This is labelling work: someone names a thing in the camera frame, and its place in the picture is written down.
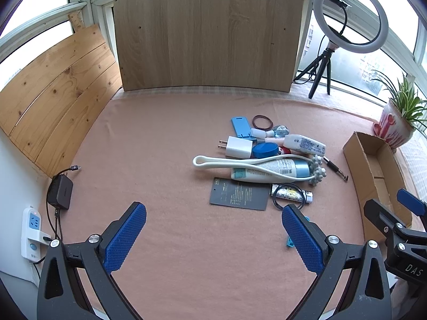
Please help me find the light blue clothes peg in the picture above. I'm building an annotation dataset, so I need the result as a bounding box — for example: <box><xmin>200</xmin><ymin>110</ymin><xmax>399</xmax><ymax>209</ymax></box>
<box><xmin>286</xmin><ymin>216</ymin><xmax>310</xmax><ymax>248</ymax></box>

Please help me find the dark blue hair tie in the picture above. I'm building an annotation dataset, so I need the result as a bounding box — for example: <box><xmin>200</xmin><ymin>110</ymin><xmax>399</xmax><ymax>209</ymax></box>
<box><xmin>272</xmin><ymin>182</ymin><xmax>306</xmax><ymax>211</ymax></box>

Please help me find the cardboard box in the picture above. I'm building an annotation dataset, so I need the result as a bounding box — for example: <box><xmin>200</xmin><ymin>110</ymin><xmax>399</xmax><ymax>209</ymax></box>
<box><xmin>339</xmin><ymin>131</ymin><xmax>413</xmax><ymax>243</ymax></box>

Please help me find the patterned lighter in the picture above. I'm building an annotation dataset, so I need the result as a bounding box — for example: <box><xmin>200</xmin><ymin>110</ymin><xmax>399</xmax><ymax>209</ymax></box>
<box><xmin>271</xmin><ymin>184</ymin><xmax>313</xmax><ymax>205</ymax></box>

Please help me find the black pen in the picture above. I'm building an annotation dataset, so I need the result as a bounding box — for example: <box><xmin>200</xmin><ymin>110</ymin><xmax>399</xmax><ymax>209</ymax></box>
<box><xmin>323</xmin><ymin>156</ymin><xmax>349</xmax><ymax>182</ymax></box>

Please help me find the white roller massager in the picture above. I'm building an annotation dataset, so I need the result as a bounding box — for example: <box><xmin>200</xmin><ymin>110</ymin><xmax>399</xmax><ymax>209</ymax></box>
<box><xmin>192</xmin><ymin>154</ymin><xmax>326</xmax><ymax>186</ymax></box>

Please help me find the black power adapter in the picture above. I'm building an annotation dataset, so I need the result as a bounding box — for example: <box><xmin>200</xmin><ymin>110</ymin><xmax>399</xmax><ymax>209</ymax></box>
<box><xmin>47</xmin><ymin>174</ymin><xmax>73</xmax><ymax>210</ymax></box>

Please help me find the white blue sunscreen bottle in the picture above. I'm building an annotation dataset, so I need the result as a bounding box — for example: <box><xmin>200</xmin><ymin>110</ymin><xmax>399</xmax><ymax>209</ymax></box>
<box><xmin>231</xmin><ymin>158</ymin><xmax>312</xmax><ymax>183</ymax></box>

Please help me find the white power strip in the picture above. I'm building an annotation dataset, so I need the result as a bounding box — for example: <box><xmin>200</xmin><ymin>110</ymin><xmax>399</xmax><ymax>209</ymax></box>
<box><xmin>21</xmin><ymin>207</ymin><xmax>52</xmax><ymax>262</ymax></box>

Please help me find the spider plant in pot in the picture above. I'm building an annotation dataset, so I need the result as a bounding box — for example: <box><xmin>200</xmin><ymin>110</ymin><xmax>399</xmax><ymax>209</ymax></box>
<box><xmin>371</xmin><ymin>70</ymin><xmax>426</xmax><ymax>151</ymax></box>

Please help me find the black card package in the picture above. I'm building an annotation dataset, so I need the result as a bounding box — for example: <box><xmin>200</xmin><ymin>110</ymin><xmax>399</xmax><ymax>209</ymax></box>
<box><xmin>209</xmin><ymin>178</ymin><xmax>271</xmax><ymax>211</ymax></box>

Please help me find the small red figurine toy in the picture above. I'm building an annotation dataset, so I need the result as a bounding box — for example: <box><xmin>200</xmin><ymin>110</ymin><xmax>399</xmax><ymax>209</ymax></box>
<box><xmin>279</xmin><ymin>146</ymin><xmax>292</xmax><ymax>155</ymax></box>

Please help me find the blue round lid tin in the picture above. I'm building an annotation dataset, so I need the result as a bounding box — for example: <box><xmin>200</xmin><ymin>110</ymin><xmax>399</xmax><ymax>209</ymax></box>
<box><xmin>252</xmin><ymin>142</ymin><xmax>279</xmax><ymax>159</ymax></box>

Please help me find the clear correction tape dispenser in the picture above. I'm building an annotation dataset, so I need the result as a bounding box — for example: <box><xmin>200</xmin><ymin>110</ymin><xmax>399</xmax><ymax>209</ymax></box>
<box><xmin>272</xmin><ymin>125</ymin><xmax>290</xmax><ymax>138</ymax></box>

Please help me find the pink white tube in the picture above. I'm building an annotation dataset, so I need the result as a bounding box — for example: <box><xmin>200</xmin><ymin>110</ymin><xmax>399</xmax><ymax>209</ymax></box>
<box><xmin>250</xmin><ymin>128</ymin><xmax>289</xmax><ymax>139</ymax></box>

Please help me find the blue phone stand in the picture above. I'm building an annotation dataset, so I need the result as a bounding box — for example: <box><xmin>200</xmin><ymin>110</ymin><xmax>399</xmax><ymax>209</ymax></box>
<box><xmin>231</xmin><ymin>116</ymin><xmax>252</xmax><ymax>139</ymax></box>

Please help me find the pine wood side board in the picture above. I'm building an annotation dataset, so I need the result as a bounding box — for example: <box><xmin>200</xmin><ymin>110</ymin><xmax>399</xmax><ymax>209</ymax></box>
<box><xmin>1</xmin><ymin>12</ymin><xmax>122</xmax><ymax>177</ymax></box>

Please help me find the black tripod stand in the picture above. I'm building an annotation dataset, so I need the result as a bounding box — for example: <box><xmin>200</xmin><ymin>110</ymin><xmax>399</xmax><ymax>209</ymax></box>
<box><xmin>293</xmin><ymin>47</ymin><xmax>334</xmax><ymax>99</ymax></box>

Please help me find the light wood headboard panel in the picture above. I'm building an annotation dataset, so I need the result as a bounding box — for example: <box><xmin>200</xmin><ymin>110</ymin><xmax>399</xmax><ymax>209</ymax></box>
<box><xmin>114</xmin><ymin>0</ymin><xmax>303</xmax><ymax>92</ymax></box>

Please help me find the white usb wall charger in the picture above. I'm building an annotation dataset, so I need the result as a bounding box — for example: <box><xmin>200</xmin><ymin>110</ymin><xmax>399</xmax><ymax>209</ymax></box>
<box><xmin>218</xmin><ymin>136</ymin><xmax>252</xmax><ymax>159</ymax></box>

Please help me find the dark red hair tie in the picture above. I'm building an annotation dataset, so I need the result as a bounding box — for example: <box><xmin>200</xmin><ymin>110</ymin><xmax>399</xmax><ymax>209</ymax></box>
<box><xmin>251</xmin><ymin>114</ymin><xmax>274</xmax><ymax>131</ymax></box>

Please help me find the white ring light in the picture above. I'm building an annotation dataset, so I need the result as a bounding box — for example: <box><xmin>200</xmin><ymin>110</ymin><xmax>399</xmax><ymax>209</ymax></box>
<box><xmin>313</xmin><ymin>0</ymin><xmax>389</xmax><ymax>54</ymax></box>

